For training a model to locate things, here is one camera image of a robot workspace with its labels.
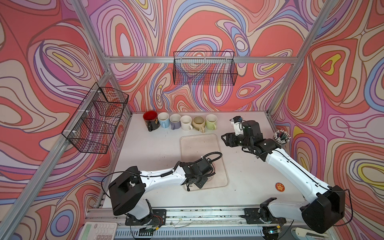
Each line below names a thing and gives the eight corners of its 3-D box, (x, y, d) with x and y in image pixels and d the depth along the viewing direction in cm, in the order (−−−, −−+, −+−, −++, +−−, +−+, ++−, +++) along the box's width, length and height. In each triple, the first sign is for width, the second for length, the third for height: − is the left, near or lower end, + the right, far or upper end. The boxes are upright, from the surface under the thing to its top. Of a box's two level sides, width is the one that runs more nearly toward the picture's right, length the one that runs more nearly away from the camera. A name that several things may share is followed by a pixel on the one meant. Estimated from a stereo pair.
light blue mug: (164, 132, 109) (162, 124, 101) (158, 123, 115) (156, 114, 107) (174, 128, 111) (172, 119, 104) (167, 119, 117) (165, 110, 109)
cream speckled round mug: (192, 134, 107) (192, 128, 101) (192, 123, 114) (192, 116, 108) (204, 134, 107) (205, 128, 101) (203, 123, 114) (204, 116, 108)
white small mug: (179, 129, 109) (178, 122, 103) (183, 120, 114) (182, 114, 108) (191, 132, 107) (190, 125, 101) (194, 123, 112) (194, 117, 106)
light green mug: (206, 132, 108) (207, 125, 101) (205, 121, 115) (206, 113, 108) (216, 132, 108) (218, 125, 101) (215, 121, 115) (216, 113, 108)
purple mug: (170, 132, 111) (168, 123, 103) (171, 122, 117) (170, 113, 110) (181, 132, 111) (180, 123, 103) (181, 121, 117) (180, 113, 110)
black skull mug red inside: (150, 134, 108) (146, 124, 100) (144, 122, 115) (140, 113, 107) (162, 128, 111) (160, 119, 103) (156, 118, 118) (153, 108, 110)
